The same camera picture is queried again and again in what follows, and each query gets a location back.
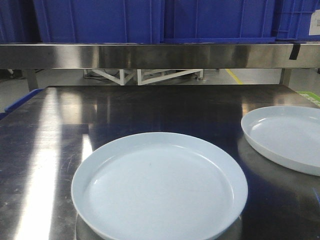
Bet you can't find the large blue plastic crate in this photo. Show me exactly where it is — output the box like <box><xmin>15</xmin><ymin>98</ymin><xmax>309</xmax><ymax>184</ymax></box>
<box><xmin>33</xmin><ymin>0</ymin><xmax>275</xmax><ymax>44</ymax></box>

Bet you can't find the white metal frame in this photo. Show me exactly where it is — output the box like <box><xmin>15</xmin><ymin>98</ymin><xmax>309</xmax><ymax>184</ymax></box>
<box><xmin>83</xmin><ymin>69</ymin><xmax>204</xmax><ymax>86</ymax></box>

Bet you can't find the steel shelf post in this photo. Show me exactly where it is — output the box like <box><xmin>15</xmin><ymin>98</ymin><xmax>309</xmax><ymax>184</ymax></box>
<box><xmin>279</xmin><ymin>68</ymin><xmax>292</xmax><ymax>87</ymax></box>
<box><xmin>22</xmin><ymin>69</ymin><xmax>39</xmax><ymax>92</ymax></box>

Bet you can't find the left steel shelf post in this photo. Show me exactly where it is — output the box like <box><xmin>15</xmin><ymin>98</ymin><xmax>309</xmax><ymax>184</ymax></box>
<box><xmin>22</xmin><ymin>69</ymin><xmax>39</xmax><ymax>92</ymax></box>

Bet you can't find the right blue plastic crate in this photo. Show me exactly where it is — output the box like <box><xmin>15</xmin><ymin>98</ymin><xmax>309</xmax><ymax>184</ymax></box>
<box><xmin>271</xmin><ymin>0</ymin><xmax>320</xmax><ymax>41</ymax></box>

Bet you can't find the black tape strip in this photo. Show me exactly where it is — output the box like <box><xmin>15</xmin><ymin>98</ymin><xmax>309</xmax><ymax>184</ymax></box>
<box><xmin>289</xmin><ymin>43</ymin><xmax>301</xmax><ymax>60</ymax></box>

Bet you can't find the white label on crate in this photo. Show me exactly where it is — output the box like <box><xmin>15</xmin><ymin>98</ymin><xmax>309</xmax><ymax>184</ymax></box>
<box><xmin>308</xmin><ymin>9</ymin><xmax>320</xmax><ymax>36</ymax></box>

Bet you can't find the left blue plastic crate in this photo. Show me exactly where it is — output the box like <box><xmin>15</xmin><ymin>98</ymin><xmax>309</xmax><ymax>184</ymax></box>
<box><xmin>0</xmin><ymin>0</ymin><xmax>41</xmax><ymax>44</ymax></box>

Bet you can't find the blue table edge guard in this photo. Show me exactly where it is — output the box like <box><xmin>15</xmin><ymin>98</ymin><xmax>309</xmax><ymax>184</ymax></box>
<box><xmin>0</xmin><ymin>88</ymin><xmax>43</xmax><ymax>120</ymax></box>

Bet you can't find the right steel shelf post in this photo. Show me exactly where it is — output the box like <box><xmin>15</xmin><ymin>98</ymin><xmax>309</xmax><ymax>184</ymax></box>
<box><xmin>279</xmin><ymin>68</ymin><xmax>292</xmax><ymax>87</ymax></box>

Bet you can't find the stainless steel shelf rail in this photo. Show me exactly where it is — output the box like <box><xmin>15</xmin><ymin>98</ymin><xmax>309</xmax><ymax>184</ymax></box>
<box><xmin>0</xmin><ymin>42</ymin><xmax>320</xmax><ymax>69</ymax></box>

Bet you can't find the light blue plate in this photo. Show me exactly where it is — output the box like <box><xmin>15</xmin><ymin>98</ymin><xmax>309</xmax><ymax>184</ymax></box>
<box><xmin>71</xmin><ymin>132</ymin><xmax>248</xmax><ymax>240</ymax></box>
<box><xmin>240</xmin><ymin>105</ymin><xmax>320</xmax><ymax>176</ymax></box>

